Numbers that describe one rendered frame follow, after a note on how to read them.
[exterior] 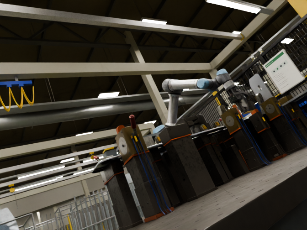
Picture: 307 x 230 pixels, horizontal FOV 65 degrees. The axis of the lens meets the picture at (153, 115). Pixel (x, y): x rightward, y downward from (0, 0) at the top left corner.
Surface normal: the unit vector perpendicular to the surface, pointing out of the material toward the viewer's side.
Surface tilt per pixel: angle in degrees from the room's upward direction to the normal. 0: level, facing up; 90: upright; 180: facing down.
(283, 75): 90
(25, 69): 90
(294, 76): 90
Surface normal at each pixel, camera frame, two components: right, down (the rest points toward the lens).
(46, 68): 0.47, -0.49
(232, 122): -0.83, 0.17
